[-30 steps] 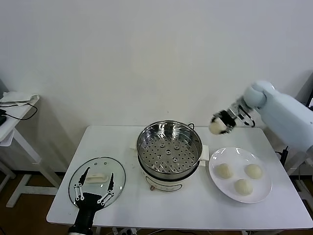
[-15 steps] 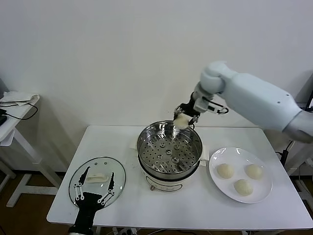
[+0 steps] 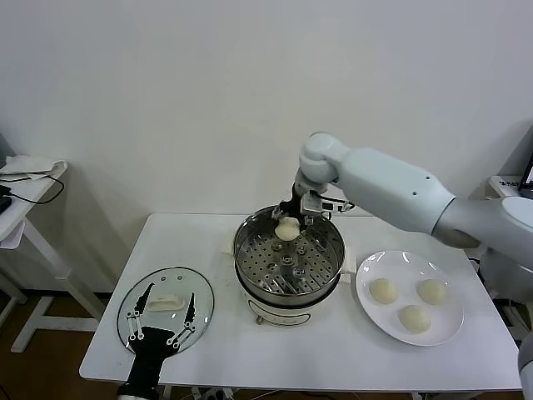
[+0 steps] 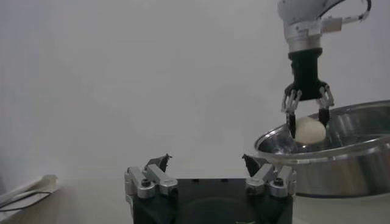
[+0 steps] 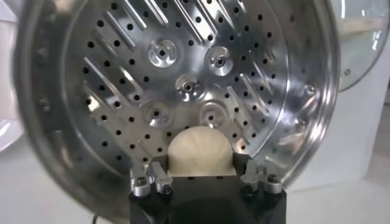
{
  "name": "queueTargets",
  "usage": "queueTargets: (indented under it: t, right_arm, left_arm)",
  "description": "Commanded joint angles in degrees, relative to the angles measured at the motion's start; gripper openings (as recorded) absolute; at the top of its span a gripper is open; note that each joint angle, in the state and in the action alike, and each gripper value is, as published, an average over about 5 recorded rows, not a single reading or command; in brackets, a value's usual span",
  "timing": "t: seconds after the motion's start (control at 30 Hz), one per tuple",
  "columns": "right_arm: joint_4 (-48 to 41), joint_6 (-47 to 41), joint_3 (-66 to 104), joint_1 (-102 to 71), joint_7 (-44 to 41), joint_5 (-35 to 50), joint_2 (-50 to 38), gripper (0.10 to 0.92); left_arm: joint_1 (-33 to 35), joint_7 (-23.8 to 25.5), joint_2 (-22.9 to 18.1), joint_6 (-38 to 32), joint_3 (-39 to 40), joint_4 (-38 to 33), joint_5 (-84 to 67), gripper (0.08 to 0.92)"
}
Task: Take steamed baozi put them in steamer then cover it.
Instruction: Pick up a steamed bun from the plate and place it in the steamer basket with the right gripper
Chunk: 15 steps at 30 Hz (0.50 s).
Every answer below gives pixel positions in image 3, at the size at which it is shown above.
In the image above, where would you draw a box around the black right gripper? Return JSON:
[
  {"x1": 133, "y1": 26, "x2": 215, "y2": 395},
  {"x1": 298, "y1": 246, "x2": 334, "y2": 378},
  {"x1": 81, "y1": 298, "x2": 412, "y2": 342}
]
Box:
[{"x1": 271, "y1": 182, "x2": 316, "y2": 228}]

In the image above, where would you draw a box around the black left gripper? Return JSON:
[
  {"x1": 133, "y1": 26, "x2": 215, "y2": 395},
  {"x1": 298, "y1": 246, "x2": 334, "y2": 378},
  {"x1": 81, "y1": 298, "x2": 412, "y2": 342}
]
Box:
[{"x1": 124, "y1": 282, "x2": 197, "y2": 387}]

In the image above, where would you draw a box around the white steamed baozi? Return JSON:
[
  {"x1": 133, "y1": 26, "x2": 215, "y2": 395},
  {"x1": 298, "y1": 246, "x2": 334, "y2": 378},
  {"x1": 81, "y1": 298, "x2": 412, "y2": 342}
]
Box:
[
  {"x1": 274, "y1": 216, "x2": 300, "y2": 242},
  {"x1": 369, "y1": 277, "x2": 400, "y2": 305},
  {"x1": 416, "y1": 278, "x2": 449, "y2": 305},
  {"x1": 398, "y1": 304, "x2": 433, "y2": 334}
]

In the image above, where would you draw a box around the glass lid with white handle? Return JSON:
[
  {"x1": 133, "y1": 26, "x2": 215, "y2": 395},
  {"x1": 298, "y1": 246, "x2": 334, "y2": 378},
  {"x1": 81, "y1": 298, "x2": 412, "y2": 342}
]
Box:
[{"x1": 117, "y1": 266, "x2": 216, "y2": 358}]

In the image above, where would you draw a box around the stainless steel steamer basket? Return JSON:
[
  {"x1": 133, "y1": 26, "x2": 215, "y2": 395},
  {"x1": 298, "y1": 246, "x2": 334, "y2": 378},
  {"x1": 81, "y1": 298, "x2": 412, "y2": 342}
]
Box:
[{"x1": 232, "y1": 203, "x2": 346, "y2": 302}]

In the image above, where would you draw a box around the white power strip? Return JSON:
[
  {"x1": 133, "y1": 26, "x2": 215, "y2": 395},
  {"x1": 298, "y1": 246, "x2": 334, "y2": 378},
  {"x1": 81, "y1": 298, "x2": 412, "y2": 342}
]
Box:
[{"x1": 189, "y1": 386, "x2": 234, "y2": 400}]

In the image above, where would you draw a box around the white electric cooker base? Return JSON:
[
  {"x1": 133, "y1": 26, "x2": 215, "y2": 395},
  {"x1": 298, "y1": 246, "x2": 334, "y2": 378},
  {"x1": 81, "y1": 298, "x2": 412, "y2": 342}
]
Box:
[{"x1": 219, "y1": 243, "x2": 357, "y2": 328}]

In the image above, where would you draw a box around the white round plate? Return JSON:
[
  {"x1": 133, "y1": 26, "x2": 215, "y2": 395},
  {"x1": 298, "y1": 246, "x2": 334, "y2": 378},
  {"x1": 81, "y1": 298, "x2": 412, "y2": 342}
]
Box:
[{"x1": 355, "y1": 249, "x2": 466, "y2": 347}]

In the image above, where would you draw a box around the white side table with cloth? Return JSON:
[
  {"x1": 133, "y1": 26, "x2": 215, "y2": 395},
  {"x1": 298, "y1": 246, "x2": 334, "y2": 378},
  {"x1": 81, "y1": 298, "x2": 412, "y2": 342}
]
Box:
[{"x1": 0, "y1": 160, "x2": 107, "y2": 355}]

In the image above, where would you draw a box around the white crumpled cloth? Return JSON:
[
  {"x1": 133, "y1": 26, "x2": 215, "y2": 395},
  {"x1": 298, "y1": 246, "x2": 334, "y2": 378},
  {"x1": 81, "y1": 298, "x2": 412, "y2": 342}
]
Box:
[{"x1": 0, "y1": 154, "x2": 70, "y2": 181}]

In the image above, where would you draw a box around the white side table with laptop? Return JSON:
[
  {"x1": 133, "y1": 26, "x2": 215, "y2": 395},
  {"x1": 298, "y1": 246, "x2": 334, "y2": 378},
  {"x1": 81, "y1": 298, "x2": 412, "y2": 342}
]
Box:
[{"x1": 486, "y1": 174, "x2": 533, "y2": 200}]

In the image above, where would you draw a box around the open laptop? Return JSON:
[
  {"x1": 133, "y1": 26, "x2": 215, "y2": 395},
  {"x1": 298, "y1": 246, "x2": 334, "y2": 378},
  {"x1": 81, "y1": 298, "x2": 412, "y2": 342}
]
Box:
[{"x1": 520, "y1": 152, "x2": 533, "y2": 188}]

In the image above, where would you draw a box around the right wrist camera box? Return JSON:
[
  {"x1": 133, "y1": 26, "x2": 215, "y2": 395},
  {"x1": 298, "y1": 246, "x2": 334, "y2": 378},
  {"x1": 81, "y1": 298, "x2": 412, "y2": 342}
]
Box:
[{"x1": 299, "y1": 190, "x2": 336, "y2": 218}]

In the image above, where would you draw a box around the thin black cable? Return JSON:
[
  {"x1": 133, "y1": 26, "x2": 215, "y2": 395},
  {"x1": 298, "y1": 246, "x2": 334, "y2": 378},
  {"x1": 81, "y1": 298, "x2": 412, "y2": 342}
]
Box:
[{"x1": 0, "y1": 173, "x2": 67, "y2": 206}]

